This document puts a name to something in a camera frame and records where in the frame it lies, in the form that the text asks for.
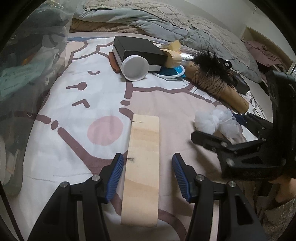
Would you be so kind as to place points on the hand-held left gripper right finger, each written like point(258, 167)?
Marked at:
point(181, 178)

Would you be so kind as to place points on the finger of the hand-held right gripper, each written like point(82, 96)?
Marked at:
point(252, 121)
point(208, 139)

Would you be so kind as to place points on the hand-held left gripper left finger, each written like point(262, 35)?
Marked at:
point(114, 178)

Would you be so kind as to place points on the white plush toy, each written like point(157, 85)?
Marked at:
point(208, 121)

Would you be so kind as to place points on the light wooden block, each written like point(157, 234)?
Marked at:
point(141, 173)

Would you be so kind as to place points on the clear plastic storage bin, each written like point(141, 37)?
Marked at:
point(13, 115)

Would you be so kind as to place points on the person's right hand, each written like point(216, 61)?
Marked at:
point(283, 190)

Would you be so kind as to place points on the twine-wrapped cardboard tube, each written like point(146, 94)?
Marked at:
point(231, 97)

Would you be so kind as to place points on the white louvre door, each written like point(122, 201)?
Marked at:
point(294, 69)

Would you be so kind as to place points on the small black box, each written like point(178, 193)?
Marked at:
point(241, 84)

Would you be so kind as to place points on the printed bear blanket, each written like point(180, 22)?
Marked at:
point(81, 139)

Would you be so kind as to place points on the pink clothes pile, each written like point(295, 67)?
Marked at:
point(263, 52)

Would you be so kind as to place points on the black clip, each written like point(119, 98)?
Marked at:
point(225, 63)

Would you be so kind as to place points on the black feather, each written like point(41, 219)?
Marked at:
point(208, 61)

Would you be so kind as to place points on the blue lid white rim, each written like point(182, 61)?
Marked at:
point(172, 70)

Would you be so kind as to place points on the brown tape roll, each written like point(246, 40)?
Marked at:
point(173, 59)

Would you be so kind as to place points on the beige textured pillow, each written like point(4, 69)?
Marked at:
point(219, 32)
point(138, 11)

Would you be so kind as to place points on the white round cup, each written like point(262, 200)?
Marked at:
point(135, 68)

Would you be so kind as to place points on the brown flat case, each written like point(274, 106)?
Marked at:
point(113, 63)

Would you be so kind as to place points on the black box white side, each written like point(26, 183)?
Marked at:
point(138, 45)

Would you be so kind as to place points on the grey duvet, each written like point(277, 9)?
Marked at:
point(129, 23)

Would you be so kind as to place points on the beige fleece blanket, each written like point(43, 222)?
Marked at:
point(104, 27)

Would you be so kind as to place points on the dark cloth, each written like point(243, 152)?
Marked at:
point(46, 30)

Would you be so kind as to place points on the cream wall niche shelf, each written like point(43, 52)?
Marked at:
point(244, 34)

